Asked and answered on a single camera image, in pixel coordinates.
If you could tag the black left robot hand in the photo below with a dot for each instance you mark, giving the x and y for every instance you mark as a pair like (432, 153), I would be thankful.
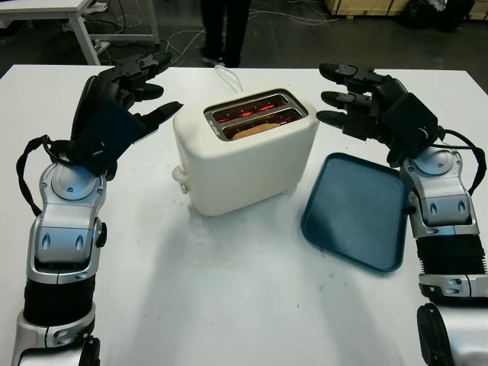
(91, 95)

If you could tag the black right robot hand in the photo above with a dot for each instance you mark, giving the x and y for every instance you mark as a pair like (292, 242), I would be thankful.
(381, 91)

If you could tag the browned toast slice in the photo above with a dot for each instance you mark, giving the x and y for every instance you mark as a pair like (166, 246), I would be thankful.
(253, 131)

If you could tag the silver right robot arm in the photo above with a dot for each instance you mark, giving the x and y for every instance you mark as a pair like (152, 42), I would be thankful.
(438, 202)

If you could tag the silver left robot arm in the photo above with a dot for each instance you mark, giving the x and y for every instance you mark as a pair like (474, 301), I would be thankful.
(61, 228)

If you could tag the white toaster lever knob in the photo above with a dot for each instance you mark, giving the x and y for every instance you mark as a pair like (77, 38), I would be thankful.
(178, 174)

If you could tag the person in black trousers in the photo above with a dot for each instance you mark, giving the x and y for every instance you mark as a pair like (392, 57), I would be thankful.
(221, 26)

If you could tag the cream white two-slot toaster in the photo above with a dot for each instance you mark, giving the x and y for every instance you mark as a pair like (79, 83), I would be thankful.
(244, 167)

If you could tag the white power strip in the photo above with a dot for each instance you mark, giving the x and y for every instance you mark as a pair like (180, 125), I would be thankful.
(102, 45)

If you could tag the black bag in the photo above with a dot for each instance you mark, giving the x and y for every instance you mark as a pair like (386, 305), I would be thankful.
(431, 15)

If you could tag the white sneaker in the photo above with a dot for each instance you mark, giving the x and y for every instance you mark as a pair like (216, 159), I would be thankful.
(99, 4)

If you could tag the light wooden crate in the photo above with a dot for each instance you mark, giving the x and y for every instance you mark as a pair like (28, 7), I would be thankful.
(343, 5)

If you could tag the white office desk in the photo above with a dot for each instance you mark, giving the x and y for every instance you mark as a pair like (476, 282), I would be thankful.
(38, 5)

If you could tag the dark teal plastic tray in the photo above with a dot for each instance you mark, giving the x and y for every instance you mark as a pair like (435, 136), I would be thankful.
(354, 206)

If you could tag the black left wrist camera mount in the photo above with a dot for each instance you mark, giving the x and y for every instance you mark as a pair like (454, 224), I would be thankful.
(106, 133)

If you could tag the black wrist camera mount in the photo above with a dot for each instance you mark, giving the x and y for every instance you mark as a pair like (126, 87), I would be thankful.
(411, 122)
(106, 133)

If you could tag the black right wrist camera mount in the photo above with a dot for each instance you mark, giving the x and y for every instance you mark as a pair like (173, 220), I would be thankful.
(411, 122)

